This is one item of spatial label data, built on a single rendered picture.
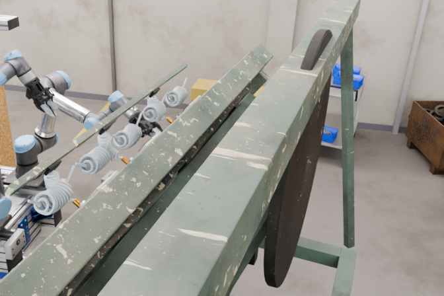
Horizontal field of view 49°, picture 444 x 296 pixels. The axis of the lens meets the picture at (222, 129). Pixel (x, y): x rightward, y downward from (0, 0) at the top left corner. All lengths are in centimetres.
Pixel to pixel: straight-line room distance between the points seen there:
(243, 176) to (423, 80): 560
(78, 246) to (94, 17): 541
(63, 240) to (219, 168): 48
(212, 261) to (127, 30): 579
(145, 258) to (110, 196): 67
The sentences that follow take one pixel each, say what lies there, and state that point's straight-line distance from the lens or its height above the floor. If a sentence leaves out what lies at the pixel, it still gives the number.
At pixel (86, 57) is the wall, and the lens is 661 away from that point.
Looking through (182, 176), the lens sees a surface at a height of 165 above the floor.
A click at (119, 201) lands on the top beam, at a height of 188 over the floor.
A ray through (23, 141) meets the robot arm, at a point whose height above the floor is 126.
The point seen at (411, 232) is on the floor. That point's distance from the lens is 464.
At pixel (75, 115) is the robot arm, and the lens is 256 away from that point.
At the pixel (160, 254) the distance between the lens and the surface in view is 59.
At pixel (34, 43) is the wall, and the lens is 688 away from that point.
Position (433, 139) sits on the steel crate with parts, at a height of 35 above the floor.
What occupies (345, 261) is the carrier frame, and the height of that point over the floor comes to 79.
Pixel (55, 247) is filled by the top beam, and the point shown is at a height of 190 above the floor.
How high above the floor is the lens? 258
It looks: 26 degrees down
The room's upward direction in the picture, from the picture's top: 3 degrees clockwise
